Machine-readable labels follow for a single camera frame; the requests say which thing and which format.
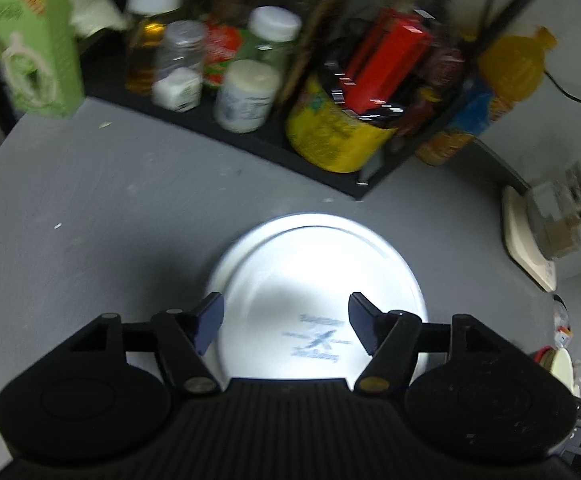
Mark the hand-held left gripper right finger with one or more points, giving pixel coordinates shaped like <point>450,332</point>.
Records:
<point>363,320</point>

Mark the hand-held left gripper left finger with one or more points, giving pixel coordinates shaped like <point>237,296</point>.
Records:
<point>211,317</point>

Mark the white printed plate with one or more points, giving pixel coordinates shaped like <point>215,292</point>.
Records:
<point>315,280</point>

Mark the cream kettle base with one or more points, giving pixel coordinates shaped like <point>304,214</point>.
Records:
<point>520,235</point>

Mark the black spice rack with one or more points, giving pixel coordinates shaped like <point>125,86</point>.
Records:
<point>270,145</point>

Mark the yellow tin can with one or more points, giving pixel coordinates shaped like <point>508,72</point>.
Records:
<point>333,132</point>

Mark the cream rice cooker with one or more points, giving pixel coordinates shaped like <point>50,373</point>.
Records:
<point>560,367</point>

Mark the glass kettle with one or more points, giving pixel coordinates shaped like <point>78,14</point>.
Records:
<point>567,210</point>

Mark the clear jar grey lid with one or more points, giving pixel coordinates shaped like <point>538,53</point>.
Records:
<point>179,67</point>

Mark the red box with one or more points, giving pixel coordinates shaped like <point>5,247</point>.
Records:
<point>388,60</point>

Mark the red label jar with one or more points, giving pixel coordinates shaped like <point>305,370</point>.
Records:
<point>220,52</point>

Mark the amber oil bottle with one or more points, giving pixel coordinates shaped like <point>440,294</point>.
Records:
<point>143,55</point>

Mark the yellow cap oil bottle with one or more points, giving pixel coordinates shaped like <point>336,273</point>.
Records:
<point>500,77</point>

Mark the green jar white lid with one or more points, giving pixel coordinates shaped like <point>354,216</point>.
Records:
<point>273,32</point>

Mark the green carton box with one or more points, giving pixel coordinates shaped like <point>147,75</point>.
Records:
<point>33,45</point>

